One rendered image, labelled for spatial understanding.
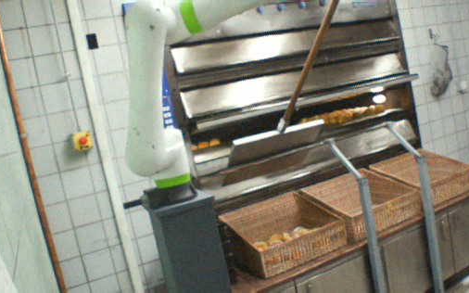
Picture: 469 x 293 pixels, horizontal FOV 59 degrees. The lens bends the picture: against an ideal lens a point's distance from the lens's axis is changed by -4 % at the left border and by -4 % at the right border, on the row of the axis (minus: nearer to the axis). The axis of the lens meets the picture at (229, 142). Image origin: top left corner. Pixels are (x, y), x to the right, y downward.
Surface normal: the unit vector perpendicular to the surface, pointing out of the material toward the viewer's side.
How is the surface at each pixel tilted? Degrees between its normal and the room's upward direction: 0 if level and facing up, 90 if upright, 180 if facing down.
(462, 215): 90
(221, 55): 70
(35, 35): 90
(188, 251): 90
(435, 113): 90
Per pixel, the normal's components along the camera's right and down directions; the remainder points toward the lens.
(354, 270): 0.43, -0.01
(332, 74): 0.33, -0.34
